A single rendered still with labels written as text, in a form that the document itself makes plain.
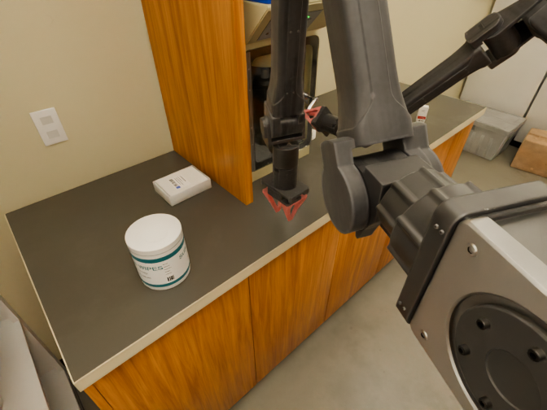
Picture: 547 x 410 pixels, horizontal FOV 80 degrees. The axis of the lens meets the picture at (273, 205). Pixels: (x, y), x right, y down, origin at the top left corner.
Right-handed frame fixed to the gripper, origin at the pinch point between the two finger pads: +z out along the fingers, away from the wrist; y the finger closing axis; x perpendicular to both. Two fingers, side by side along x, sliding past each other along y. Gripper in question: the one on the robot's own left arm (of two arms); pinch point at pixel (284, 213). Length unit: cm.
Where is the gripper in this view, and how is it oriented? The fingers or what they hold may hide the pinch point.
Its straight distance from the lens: 82.1
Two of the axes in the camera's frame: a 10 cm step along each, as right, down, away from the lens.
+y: -6.7, -4.7, 5.8
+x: -7.4, 4.2, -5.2
